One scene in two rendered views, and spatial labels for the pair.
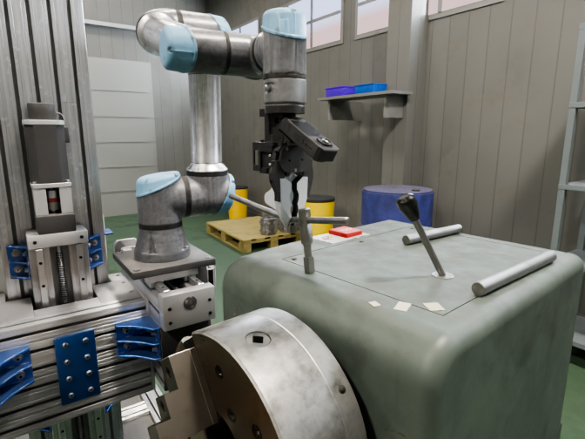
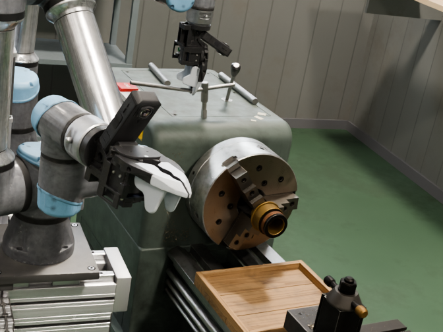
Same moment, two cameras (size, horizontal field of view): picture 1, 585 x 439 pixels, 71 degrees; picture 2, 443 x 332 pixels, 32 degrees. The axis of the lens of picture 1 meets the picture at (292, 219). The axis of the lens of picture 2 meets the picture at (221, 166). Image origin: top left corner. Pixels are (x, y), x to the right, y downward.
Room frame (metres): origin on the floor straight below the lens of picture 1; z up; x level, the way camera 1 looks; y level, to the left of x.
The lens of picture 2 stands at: (0.22, 2.14, 2.01)
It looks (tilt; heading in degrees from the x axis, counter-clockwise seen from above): 22 degrees down; 280
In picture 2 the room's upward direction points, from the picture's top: 10 degrees clockwise
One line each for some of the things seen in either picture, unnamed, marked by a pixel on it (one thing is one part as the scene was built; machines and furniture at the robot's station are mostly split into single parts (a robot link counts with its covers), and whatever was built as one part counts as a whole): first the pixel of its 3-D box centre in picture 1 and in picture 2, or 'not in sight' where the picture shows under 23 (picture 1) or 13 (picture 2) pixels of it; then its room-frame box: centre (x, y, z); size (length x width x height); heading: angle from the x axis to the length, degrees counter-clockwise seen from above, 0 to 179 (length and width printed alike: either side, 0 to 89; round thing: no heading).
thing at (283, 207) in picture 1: (275, 200); (191, 81); (0.74, 0.03, 1.38); 0.06 x 0.03 x 0.09; 41
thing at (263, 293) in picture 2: not in sight; (274, 299); (0.35, 0.26, 0.88); 0.36 x 0.30 x 0.04; 41
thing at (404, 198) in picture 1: (407, 207); (234, 70); (0.66, -0.19, 1.38); 0.04 x 0.03 x 0.05; 131
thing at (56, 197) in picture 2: not in sight; (70, 179); (0.68, 1.02, 1.46); 0.11 x 0.08 x 0.11; 56
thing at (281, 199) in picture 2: not in sight; (282, 203); (0.40, 0.06, 1.09); 0.12 x 0.11 x 0.05; 41
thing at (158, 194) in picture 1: (161, 196); (14, 96); (1.12, 0.36, 1.33); 0.13 x 0.12 x 0.14; 119
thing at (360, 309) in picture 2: not in sight; (358, 309); (0.14, 0.62, 1.13); 0.04 x 0.02 x 0.02; 131
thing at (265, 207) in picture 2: not in sight; (267, 219); (0.42, 0.17, 1.08); 0.09 x 0.09 x 0.09; 41
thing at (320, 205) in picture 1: (316, 226); not in sight; (5.07, -0.30, 0.36); 0.47 x 0.46 x 0.73; 35
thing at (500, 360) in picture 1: (400, 344); (180, 149); (0.80, -0.23, 1.06); 0.59 x 0.48 x 0.39; 131
